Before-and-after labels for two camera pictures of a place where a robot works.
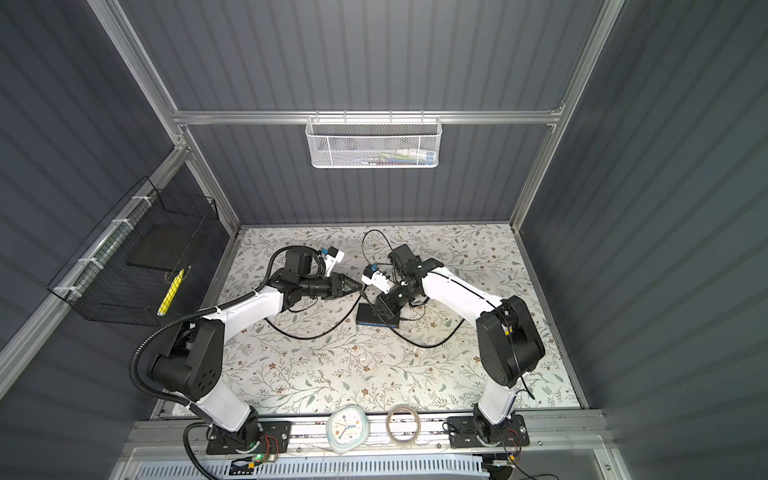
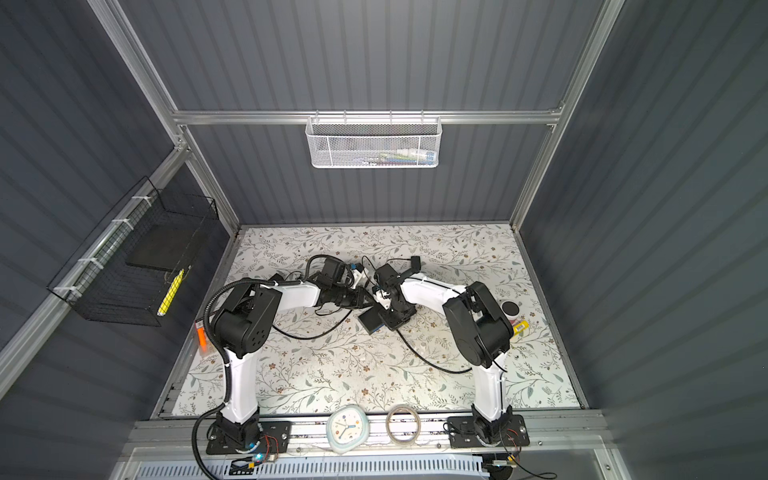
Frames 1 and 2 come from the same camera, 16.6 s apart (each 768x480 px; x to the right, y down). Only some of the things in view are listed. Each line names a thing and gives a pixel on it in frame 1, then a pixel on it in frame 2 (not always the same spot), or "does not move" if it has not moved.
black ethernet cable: (425, 346) → (430, 363)
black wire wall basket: (128, 268) does not move
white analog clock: (347, 427) does not move
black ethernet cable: (319, 334) does not move
